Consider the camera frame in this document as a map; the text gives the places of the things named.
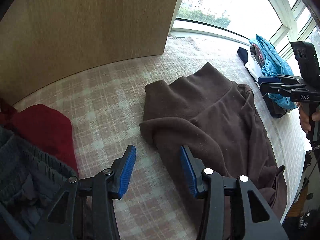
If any red garment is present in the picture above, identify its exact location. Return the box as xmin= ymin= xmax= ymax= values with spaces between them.
xmin=1 ymin=99 xmax=78 ymax=172

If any person's right hand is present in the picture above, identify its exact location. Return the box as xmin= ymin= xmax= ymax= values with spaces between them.
xmin=297 ymin=102 xmax=320 ymax=134

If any brown fleece garment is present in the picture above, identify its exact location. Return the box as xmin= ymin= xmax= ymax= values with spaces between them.
xmin=140 ymin=64 xmax=287 ymax=228

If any grey ribbed knit garment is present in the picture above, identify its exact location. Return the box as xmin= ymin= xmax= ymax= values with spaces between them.
xmin=1 ymin=128 xmax=77 ymax=239

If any pink plaid table cloth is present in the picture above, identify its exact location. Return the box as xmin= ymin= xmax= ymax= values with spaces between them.
xmin=16 ymin=37 xmax=305 ymax=239

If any folded teal garment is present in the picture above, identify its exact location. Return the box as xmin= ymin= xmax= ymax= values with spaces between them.
xmin=249 ymin=35 xmax=297 ymax=110

